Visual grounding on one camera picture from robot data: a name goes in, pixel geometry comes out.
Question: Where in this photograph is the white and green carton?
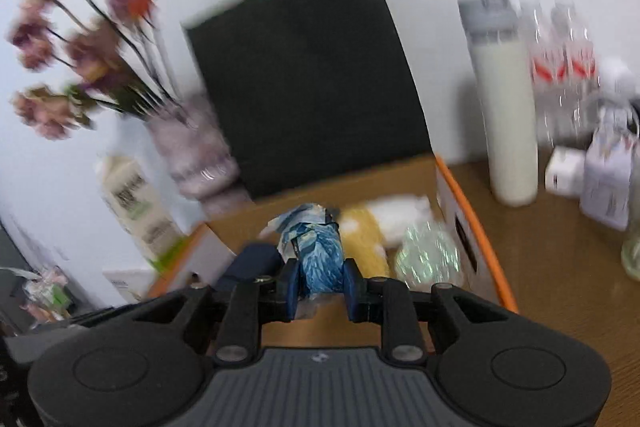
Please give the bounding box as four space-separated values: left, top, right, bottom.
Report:
96 154 187 273

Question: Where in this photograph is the cardboard box with orange edge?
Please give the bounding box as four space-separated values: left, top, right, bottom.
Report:
148 154 520 348

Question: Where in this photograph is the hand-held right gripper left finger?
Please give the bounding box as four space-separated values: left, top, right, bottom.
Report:
133 259 302 363

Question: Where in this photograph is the iridescent clear plastic bag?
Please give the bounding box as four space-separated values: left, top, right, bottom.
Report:
395 222 464 292

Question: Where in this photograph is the small white box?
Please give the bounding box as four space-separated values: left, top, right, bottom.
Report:
545 146 587 198

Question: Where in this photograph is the black paper bag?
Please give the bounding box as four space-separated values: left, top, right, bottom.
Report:
181 0 434 202

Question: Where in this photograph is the dark blue object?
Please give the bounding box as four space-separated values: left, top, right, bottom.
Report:
218 243 285 292

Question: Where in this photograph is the white plush toy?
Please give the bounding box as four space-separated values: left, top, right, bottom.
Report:
365 193 434 246

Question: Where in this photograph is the clear plastic water bottle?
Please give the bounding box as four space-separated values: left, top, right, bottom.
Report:
520 2 566 142
556 2 600 142

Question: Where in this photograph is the blue patterned packet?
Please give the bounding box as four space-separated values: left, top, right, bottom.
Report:
266 204 347 303

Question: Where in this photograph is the wooden desk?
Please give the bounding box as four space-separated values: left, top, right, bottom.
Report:
446 142 640 388

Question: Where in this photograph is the yellow plush toy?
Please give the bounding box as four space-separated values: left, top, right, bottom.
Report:
338 203 392 280

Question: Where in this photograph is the pink glass vase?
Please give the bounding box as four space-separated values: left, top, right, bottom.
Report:
148 93 250 214

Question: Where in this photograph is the white bottle with grey cap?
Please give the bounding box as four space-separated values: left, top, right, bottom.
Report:
458 0 540 208

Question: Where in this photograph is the dried pink flower bouquet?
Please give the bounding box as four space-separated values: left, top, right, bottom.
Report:
1 0 187 140

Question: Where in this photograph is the white labelled packet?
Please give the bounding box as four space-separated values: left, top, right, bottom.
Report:
580 107 635 232

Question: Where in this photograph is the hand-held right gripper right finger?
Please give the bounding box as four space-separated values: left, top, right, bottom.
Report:
343 258 507 363

